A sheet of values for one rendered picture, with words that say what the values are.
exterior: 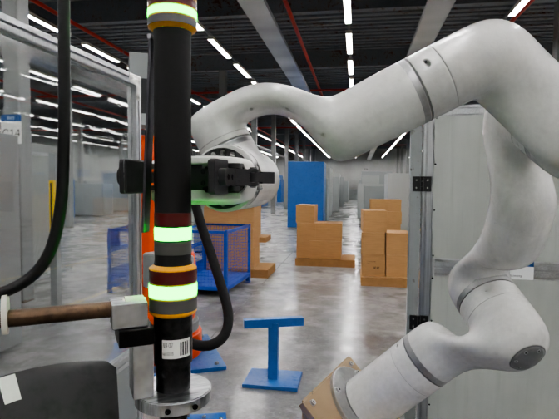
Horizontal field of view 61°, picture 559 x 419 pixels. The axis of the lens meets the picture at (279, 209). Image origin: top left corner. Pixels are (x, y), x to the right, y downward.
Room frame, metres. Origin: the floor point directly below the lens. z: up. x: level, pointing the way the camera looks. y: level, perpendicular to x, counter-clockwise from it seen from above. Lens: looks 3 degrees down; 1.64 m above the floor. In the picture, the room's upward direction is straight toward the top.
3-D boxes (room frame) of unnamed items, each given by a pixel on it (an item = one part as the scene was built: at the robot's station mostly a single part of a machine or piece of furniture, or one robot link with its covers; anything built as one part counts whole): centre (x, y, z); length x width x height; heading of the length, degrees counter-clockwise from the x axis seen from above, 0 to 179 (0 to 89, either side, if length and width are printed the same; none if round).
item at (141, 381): (0.43, 0.11, 1.49); 0.09 x 0.07 x 0.10; 114
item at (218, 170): (0.44, 0.04, 1.65); 0.07 x 0.03 x 0.03; 169
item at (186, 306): (0.43, 0.10, 1.53); 0.04 x 0.04 x 0.01
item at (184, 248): (0.43, 0.10, 1.58); 0.03 x 0.03 x 0.01
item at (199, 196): (0.54, 0.08, 1.65); 0.11 x 0.10 x 0.07; 169
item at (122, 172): (0.47, 0.15, 1.65); 0.07 x 0.03 x 0.03; 169
